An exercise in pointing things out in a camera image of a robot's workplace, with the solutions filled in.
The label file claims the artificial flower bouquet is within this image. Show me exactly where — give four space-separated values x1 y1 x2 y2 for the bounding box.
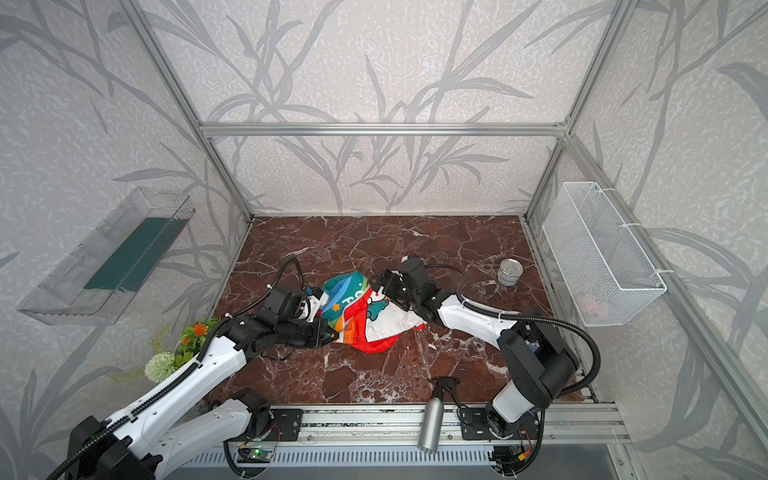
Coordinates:
107 318 219 384

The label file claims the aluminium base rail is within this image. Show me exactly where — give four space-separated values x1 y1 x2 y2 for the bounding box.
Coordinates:
239 403 631 448

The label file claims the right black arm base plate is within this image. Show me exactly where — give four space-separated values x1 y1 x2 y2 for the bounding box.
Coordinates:
458 407 542 441

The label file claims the left black corrugated cable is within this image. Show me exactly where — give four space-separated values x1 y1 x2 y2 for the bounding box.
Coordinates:
44 256 307 480

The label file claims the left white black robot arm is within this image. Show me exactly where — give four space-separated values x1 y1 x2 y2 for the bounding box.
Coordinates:
50 286 338 479

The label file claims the colourful rainbow hooded kids jacket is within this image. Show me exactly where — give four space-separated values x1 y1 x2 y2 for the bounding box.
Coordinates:
320 271 426 354

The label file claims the silver metal tin can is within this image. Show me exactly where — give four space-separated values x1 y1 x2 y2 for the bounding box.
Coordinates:
497 258 524 287

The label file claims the black corrugated cable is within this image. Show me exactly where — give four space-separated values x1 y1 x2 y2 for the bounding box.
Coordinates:
44 256 307 480
425 263 602 397

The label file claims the pink item in basket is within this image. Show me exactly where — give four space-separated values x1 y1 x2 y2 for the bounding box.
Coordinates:
576 293 608 319

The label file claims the white wire mesh basket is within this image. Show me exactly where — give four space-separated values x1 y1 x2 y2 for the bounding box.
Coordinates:
543 182 667 327

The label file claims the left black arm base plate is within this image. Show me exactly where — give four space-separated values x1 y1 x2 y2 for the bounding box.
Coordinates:
254 408 304 443

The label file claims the right black corrugated cable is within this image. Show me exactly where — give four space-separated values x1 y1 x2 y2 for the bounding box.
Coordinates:
425 263 602 397

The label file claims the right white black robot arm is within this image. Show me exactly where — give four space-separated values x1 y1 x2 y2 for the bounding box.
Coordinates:
372 255 579 428

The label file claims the clear acrylic wall shelf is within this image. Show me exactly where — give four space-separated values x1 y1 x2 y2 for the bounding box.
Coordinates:
18 187 195 326

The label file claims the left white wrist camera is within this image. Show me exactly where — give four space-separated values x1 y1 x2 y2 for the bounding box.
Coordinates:
292 288 320 324

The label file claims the silver spray bottle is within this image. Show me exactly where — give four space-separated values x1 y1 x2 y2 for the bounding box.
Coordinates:
417 377 460 454

